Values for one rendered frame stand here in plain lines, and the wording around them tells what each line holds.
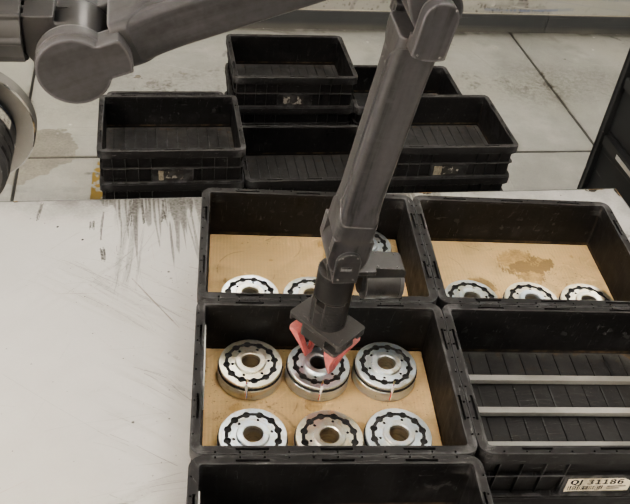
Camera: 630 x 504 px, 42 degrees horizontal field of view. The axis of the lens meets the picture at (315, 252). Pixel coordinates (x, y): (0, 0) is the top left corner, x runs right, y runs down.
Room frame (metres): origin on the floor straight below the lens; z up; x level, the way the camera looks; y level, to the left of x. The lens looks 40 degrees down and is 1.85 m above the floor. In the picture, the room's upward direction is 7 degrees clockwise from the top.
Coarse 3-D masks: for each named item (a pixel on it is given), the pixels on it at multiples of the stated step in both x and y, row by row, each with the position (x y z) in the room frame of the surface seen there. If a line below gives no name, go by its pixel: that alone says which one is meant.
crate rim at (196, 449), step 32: (448, 352) 0.90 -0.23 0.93; (192, 384) 0.77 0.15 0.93; (192, 416) 0.71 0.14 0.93; (192, 448) 0.66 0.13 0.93; (224, 448) 0.67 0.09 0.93; (256, 448) 0.67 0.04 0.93; (288, 448) 0.68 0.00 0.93; (320, 448) 0.69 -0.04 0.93; (352, 448) 0.70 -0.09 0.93; (384, 448) 0.70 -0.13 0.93; (416, 448) 0.71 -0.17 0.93; (448, 448) 0.71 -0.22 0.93
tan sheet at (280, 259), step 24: (216, 240) 1.21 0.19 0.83; (240, 240) 1.22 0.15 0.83; (264, 240) 1.23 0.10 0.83; (288, 240) 1.24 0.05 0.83; (312, 240) 1.25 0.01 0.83; (216, 264) 1.14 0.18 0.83; (240, 264) 1.15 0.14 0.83; (264, 264) 1.16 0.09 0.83; (288, 264) 1.17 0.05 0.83; (312, 264) 1.18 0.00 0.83; (216, 288) 1.08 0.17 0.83
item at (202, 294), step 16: (208, 192) 1.23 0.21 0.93; (224, 192) 1.23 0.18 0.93; (240, 192) 1.24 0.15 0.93; (256, 192) 1.25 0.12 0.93; (272, 192) 1.25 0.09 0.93; (288, 192) 1.26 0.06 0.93; (304, 192) 1.27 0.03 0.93; (320, 192) 1.27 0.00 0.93; (336, 192) 1.28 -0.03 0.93; (208, 208) 1.18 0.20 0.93; (208, 224) 1.13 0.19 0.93; (416, 224) 1.21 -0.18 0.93; (416, 240) 1.17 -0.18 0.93; (432, 288) 1.04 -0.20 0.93
